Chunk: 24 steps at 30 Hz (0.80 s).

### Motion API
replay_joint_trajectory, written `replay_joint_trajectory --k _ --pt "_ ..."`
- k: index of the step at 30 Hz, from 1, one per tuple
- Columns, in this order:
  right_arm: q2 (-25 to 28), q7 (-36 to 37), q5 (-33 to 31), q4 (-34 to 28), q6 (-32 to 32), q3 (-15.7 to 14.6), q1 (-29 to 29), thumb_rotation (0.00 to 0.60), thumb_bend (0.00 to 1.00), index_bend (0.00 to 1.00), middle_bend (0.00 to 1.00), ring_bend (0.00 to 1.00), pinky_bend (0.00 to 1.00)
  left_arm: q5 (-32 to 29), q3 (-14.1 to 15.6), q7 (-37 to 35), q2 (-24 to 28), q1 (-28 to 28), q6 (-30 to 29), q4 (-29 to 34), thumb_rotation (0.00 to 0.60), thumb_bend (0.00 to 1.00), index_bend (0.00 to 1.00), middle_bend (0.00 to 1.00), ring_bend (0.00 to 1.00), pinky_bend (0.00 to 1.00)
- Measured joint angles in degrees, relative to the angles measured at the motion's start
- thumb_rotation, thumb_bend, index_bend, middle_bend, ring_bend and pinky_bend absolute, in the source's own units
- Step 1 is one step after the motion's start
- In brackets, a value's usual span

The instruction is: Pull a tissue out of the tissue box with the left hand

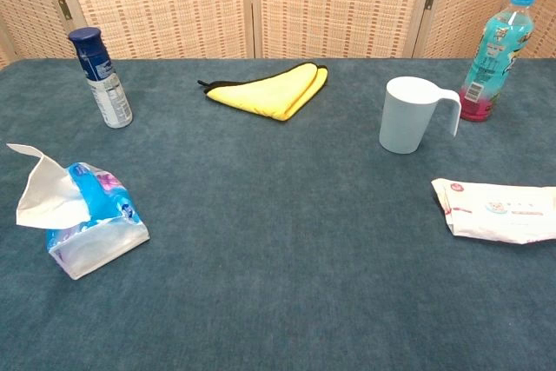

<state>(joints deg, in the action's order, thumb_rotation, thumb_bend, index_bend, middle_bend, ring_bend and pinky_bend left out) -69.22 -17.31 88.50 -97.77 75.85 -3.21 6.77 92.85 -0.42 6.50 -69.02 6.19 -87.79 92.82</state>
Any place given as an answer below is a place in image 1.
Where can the yellow microfiber cloth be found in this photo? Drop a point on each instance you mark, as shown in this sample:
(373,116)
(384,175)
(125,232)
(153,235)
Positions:
(269,95)

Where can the woven bamboo folding screen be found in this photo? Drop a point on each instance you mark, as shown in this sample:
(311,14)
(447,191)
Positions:
(182,6)

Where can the white tissue sheet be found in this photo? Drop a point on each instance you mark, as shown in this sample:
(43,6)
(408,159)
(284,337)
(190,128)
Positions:
(45,197)

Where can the white wet wipes pack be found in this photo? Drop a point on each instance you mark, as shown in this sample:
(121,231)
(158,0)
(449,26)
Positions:
(499,212)

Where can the blue capped spray can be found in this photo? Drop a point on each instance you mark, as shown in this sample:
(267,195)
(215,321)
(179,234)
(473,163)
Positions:
(104,84)

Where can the blue plastic tissue pack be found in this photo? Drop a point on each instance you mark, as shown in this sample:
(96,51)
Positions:
(97,223)

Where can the teal table cloth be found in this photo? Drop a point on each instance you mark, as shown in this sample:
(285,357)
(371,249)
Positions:
(278,236)

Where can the teal drink bottle blue cap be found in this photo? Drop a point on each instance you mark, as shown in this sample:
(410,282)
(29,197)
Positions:
(491,62)

